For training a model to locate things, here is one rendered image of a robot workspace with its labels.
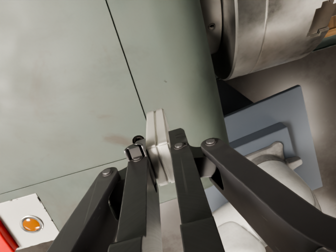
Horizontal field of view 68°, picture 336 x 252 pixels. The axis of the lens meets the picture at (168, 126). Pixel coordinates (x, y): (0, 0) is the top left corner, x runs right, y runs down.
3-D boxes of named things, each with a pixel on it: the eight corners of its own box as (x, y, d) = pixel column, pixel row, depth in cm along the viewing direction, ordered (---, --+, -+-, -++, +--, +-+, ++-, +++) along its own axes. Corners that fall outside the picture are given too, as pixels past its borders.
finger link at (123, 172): (157, 194, 14) (108, 208, 15) (155, 153, 19) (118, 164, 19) (149, 173, 14) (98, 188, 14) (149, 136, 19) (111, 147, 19)
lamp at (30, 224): (29, 229, 33) (27, 233, 32) (22, 217, 32) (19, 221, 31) (44, 225, 33) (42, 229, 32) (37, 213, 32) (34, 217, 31)
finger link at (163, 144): (156, 145, 15) (168, 141, 15) (154, 109, 22) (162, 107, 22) (169, 184, 16) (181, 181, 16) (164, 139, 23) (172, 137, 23)
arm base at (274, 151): (302, 177, 89) (311, 186, 83) (243, 199, 91) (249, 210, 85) (291, 134, 82) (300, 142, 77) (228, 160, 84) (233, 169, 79)
